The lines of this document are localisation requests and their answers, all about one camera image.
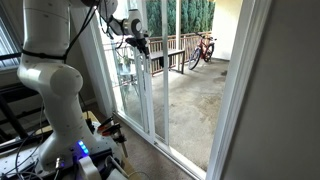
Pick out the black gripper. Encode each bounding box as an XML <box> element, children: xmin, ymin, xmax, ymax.
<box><xmin>132</xmin><ymin>34</ymin><xmax>151</xmax><ymax>59</ymax></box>

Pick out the white door handle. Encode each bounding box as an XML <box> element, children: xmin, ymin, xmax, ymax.
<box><xmin>141</xmin><ymin>54</ymin><xmax>151</xmax><ymax>79</ymax></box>

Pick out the white framed sliding glass door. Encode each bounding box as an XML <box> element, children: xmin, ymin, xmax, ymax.
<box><xmin>99</xmin><ymin>0</ymin><xmax>157</xmax><ymax>145</ymax></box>

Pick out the fixed glass door panel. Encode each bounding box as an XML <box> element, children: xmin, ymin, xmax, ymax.
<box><xmin>99</xmin><ymin>0</ymin><xmax>149</xmax><ymax>134</ymax></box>

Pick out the white framed screen door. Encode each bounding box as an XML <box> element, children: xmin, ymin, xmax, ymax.
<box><xmin>151</xmin><ymin>0</ymin><xmax>170</xmax><ymax>147</ymax></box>

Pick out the potted green plant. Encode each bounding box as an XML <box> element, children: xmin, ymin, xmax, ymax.
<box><xmin>116</xmin><ymin>54</ymin><xmax>133</xmax><ymax>75</ymax></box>

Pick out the dark wooden bench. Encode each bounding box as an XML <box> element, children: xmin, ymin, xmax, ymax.
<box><xmin>149</xmin><ymin>48</ymin><xmax>186</xmax><ymax>75</ymax></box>

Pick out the brown wooden railing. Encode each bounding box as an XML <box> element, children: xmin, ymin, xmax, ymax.
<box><xmin>103</xmin><ymin>30</ymin><xmax>213</xmax><ymax>76</ymax></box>

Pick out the small glass side table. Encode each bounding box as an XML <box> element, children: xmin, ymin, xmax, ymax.
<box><xmin>114</xmin><ymin>71</ymin><xmax>141</xmax><ymax>111</ymax></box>

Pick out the red bicycle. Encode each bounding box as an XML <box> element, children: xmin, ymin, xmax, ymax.
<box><xmin>187</xmin><ymin>31</ymin><xmax>218</xmax><ymax>71</ymax></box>

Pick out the green hedge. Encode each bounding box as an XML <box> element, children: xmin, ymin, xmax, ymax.
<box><xmin>145</xmin><ymin>0</ymin><xmax>216</xmax><ymax>38</ymax></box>

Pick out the black orange bar clamp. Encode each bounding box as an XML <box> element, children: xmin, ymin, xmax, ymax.
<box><xmin>101</xmin><ymin>122</ymin><xmax>130</xmax><ymax>159</ymax></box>
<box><xmin>97</xmin><ymin>115</ymin><xmax>116</xmax><ymax>134</ymax></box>

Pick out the metal robot mounting plate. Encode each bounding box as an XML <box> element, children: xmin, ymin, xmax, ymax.
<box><xmin>0</xmin><ymin>121</ymin><xmax>125</xmax><ymax>180</ymax></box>

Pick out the white plastic box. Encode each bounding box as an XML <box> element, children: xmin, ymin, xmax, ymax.
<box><xmin>77</xmin><ymin>155</ymin><xmax>102</xmax><ymax>180</ymax></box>
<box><xmin>105</xmin><ymin>154</ymin><xmax>130</xmax><ymax>180</ymax></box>

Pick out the black metal stand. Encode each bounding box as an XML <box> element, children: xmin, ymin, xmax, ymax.
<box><xmin>0</xmin><ymin>81</ymin><xmax>54</xmax><ymax>153</ymax></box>

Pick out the window with horizontal blinds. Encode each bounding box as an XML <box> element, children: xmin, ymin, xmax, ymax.
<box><xmin>0</xmin><ymin>14</ymin><xmax>23</xmax><ymax>70</ymax></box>

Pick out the white patio post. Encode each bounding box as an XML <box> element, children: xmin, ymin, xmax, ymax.
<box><xmin>174</xmin><ymin>0</ymin><xmax>183</xmax><ymax>51</ymax></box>

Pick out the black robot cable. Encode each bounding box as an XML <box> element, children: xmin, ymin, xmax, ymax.
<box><xmin>63</xmin><ymin>0</ymin><xmax>128</xmax><ymax>64</ymax></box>

